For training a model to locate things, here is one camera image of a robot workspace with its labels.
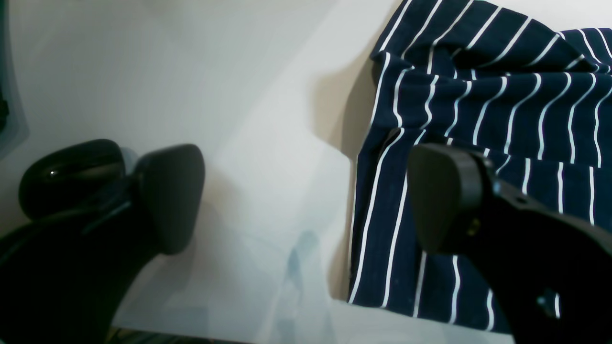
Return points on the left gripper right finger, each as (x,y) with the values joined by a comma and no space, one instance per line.
(550,272)

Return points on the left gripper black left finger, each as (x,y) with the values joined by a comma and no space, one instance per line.
(92,229)

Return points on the navy white striped t-shirt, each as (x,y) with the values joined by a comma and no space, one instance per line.
(474,75)

